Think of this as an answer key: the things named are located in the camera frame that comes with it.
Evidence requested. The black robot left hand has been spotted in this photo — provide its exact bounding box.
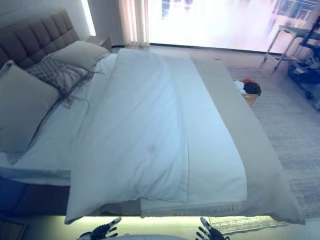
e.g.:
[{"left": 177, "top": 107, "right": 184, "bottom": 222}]
[{"left": 91, "top": 216, "right": 123, "bottom": 240}]

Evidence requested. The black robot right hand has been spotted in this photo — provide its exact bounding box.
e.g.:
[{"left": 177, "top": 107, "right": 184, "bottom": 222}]
[{"left": 196, "top": 216, "right": 226, "bottom": 240}]

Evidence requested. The large white pillow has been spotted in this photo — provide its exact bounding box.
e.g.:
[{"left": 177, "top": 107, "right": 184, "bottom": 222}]
[{"left": 64, "top": 48, "right": 249, "bottom": 225}]

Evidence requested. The beige bed blanket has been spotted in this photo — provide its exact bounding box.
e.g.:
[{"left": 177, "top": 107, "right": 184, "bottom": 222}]
[{"left": 99, "top": 51, "right": 306, "bottom": 226}]

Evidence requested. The small grey bedside rug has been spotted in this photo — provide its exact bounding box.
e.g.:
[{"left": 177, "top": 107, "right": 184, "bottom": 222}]
[{"left": 207, "top": 215, "right": 282, "bottom": 236}]

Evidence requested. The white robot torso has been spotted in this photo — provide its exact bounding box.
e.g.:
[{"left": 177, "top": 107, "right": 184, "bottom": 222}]
[{"left": 116, "top": 232, "right": 202, "bottom": 240}]

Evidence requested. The large grey area rug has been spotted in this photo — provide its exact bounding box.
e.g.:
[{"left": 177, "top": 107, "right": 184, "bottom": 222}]
[{"left": 223, "top": 66, "right": 320, "bottom": 220}]

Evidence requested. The white sheeted mattress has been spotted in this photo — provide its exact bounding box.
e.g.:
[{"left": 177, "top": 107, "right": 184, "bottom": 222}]
[{"left": 0, "top": 52, "right": 121, "bottom": 187}]

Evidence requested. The wooden laundry basket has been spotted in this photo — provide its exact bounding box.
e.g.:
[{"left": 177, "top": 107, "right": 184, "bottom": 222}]
[{"left": 241, "top": 92, "right": 260, "bottom": 108}]

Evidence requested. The beige pillow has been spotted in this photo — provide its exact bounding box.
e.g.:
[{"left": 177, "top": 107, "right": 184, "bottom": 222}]
[
  {"left": 0, "top": 59, "right": 60, "bottom": 154},
  {"left": 45, "top": 40, "right": 112, "bottom": 71}
]

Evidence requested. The white garment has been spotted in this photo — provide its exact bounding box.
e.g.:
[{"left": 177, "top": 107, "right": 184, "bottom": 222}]
[{"left": 233, "top": 79, "right": 246, "bottom": 95}]

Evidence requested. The black garment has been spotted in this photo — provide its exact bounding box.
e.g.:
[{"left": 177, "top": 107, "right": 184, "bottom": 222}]
[{"left": 242, "top": 81, "right": 262, "bottom": 97}]

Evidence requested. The fringed patterned throw pillow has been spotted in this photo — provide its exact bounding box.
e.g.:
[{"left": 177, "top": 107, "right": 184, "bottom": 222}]
[{"left": 25, "top": 57, "right": 104, "bottom": 110}]

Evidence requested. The black wheeled equipment cart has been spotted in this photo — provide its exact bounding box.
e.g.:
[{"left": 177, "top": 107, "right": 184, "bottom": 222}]
[{"left": 286, "top": 14, "right": 320, "bottom": 112}]

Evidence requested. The wooden nightstand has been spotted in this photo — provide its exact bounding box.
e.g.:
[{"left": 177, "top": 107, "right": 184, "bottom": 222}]
[{"left": 86, "top": 35, "right": 111, "bottom": 54}]

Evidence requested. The brown tufted headboard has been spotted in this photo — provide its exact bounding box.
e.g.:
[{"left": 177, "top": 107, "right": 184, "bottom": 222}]
[{"left": 0, "top": 8, "right": 81, "bottom": 72}]

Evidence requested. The beige curtain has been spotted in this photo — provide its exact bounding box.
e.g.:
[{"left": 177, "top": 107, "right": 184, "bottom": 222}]
[{"left": 117, "top": 0, "right": 151, "bottom": 48}]

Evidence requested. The grey metal table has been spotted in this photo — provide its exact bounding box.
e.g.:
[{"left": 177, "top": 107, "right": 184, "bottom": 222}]
[{"left": 262, "top": 24, "right": 313, "bottom": 72}]

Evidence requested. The dark brown bed frame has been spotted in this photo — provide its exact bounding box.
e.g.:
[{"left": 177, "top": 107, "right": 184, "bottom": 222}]
[{"left": 0, "top": 174, "right": 72, "bottom": 218}]

